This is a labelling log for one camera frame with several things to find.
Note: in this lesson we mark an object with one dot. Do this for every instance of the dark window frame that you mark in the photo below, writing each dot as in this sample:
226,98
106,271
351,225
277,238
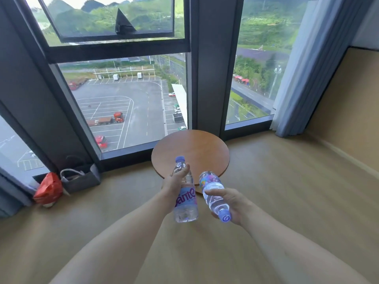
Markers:
195,56

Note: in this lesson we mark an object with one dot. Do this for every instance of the grey blue curtain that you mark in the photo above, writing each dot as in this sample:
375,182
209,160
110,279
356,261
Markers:
299,65

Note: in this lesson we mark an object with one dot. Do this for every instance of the round wooden side table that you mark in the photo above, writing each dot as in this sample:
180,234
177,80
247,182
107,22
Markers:
192,152

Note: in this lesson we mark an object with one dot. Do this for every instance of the person's right thumb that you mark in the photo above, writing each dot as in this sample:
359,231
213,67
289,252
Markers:
215,191

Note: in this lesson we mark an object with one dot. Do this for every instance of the grey paper shopping bag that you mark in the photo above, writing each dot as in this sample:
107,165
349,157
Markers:
81,178

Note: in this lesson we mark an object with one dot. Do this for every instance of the clear water bottle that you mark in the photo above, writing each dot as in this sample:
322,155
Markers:
186,201
213,195

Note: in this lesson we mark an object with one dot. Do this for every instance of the red plastic bag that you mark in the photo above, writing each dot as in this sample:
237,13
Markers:
49,190

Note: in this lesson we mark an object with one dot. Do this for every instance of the person's left hand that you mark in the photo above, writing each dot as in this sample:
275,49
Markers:
171,189

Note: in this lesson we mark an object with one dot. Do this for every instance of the person's right forearm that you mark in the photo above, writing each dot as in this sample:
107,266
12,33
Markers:
296,251

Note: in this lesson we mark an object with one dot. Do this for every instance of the person's left thumb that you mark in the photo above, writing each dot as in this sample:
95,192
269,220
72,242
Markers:
183,172

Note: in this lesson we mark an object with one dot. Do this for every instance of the person's right hand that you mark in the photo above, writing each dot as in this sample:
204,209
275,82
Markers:
235,205

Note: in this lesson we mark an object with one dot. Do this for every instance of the person's left forearm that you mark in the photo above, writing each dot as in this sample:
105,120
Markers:
118,245

